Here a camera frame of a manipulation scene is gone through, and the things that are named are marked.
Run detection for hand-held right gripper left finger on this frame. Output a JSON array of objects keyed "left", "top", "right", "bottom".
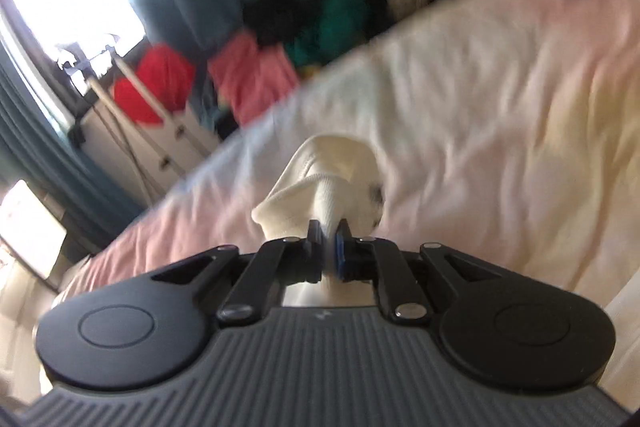
[{"left": 150, "top": 219, "right": 326, "bottom": 325}]

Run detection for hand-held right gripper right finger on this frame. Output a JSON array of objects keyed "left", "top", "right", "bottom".
[{"left": 334, "top": 218, "right": 503, "bottom": 324}]

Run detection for cream sweatpants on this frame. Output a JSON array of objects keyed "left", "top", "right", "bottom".
[{"left": 251, "top": 134, "right": 387, "bottom": 308}]

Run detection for pink cloth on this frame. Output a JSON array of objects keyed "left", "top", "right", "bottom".
[{"left": 207, "top": 31, "right": 302, "bottom": 126}]

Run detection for bed with pastel sheet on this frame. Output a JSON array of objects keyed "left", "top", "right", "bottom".
[{"left": 50, "top": 0, "right": 640, "bottom": 413}]

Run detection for green cloth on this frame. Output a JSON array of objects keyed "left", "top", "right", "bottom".
[{"left": 286, "top": 0, "right": 372, "bottom": 68}]

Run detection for red cloth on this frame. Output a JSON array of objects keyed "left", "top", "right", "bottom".
[{"left": 112, "top": 44, "right": 197, "bottom": 126}]

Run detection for black cloth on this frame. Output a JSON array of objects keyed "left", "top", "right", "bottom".
[{"left": 242, "top": 0, "right": 332, "bottom": 51}]

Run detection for garment steamer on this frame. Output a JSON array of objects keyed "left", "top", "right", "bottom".
[{"left": 54, "top": 34, "right": 168, "bottom": 130}]

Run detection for white and black chair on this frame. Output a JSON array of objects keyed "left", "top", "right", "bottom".
[{"left": 0, "top": 179, "right": 69, "bottom": 282}]

